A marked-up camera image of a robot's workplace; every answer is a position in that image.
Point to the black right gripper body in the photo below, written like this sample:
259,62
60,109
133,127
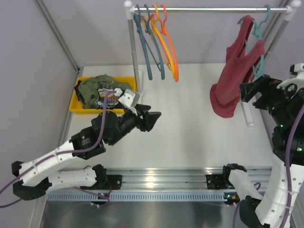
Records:
272,98

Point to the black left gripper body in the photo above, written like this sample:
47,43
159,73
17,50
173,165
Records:
142,118

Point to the red tank top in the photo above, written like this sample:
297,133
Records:
225,94

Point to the light teal hanger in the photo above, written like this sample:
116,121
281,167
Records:
256,32

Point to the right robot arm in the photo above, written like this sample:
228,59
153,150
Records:
273,208

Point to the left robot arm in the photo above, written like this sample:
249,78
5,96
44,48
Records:
48,173

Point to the dark teal hanger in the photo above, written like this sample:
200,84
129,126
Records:
137,19
148,30

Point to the yellow hanger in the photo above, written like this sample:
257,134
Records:
155,27

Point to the orange hanger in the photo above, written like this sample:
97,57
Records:
168,51

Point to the green graphic t-shirt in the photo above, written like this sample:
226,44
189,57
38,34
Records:
108,79

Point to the yellow plastic bin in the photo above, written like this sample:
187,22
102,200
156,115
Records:
76,106

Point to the white clothes rack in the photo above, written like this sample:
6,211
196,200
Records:
287,7

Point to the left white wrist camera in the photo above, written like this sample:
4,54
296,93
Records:
128,99

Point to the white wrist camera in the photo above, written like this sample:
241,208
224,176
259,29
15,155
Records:
295,82
128,99

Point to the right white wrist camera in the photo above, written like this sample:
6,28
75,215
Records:
295,82

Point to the aluminium rail frame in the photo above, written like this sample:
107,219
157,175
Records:
164,179

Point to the perforated cable duct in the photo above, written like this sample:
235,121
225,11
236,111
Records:
164,196

